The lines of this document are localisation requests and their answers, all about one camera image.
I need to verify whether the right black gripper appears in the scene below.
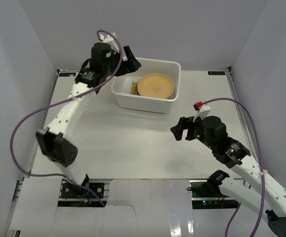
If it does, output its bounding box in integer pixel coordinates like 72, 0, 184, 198
170, 113, 215, 150

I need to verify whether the round woven bamboo tray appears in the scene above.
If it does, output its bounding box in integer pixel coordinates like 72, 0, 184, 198
130, 80, 139, 95

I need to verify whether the yellow plastic plate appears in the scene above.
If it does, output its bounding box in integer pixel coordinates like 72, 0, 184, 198
136, 73, 175, 99

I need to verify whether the blue plastic plate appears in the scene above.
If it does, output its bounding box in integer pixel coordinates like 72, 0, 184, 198
136, 91, 172, 99

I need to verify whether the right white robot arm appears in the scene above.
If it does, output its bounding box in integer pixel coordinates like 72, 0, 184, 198
170, 116, 286, 237

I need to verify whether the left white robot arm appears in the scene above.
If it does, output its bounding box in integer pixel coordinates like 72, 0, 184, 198
36, 42, 141, 197

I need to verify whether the white plastic bin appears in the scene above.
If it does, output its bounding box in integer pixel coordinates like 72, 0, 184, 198
111, 58, 181, 114

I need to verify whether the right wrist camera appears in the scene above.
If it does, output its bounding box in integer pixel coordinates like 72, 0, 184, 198
193, 101, 211, 122

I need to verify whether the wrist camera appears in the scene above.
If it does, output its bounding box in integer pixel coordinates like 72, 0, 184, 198
193, 101, 211, 122
98, 34, 120, 52

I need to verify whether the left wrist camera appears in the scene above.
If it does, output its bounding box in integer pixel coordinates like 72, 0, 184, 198
98, 34, 120, 52

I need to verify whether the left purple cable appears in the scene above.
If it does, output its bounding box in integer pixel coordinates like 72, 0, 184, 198
10, 30, 123, 207

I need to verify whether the purple cable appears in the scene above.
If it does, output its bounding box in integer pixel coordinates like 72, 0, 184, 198
10, 30, 123, 207
194, 98, 266, 237

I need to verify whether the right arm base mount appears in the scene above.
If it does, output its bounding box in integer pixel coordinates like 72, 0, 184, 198
187, 170, 239, 210

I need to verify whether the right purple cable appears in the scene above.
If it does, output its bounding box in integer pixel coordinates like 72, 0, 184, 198
194, 98, 266, 237

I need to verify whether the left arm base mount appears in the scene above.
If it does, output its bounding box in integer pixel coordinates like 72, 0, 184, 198
58, 180, 107, 207

